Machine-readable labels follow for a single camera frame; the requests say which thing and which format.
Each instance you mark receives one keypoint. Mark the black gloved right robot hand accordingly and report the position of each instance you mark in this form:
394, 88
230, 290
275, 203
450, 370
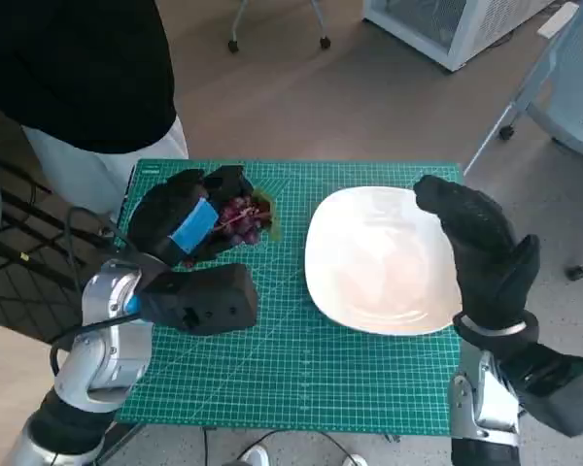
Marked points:
486, 242

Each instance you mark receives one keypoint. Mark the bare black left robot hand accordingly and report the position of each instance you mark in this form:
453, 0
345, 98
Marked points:
165, 218

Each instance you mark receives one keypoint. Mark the red toy grape bunch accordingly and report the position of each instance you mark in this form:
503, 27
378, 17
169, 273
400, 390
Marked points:
238, 218

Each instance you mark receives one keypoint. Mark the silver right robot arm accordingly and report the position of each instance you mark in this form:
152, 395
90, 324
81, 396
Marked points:
486, 408

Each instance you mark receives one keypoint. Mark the white square plate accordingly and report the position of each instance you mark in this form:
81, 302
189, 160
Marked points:
379, 262

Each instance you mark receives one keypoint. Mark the person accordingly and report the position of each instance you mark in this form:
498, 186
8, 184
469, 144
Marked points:
78, 73

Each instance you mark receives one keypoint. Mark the grey mesh chair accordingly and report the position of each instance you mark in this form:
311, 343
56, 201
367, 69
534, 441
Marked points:
573, 97

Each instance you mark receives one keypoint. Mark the chair legs with casters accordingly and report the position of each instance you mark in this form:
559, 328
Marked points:
232, 46

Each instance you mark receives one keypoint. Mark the green cutting mat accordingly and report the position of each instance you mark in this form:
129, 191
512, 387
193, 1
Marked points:
282, 369

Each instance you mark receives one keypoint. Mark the white perforated cabinet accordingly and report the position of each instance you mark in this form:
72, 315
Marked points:
466, 39

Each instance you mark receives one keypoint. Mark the light wooden desk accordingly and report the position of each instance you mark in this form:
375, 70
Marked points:
10, 383

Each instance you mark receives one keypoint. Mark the white shoe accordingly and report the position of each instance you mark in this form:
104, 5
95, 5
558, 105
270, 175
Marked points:
354, 460
255, 456

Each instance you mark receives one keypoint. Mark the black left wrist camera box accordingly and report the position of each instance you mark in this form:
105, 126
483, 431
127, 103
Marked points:
209, 301

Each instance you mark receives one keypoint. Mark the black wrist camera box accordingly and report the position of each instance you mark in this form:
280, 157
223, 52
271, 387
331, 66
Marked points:
209, 301
558, 388

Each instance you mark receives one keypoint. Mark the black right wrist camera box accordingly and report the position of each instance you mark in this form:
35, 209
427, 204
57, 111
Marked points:
558, 388

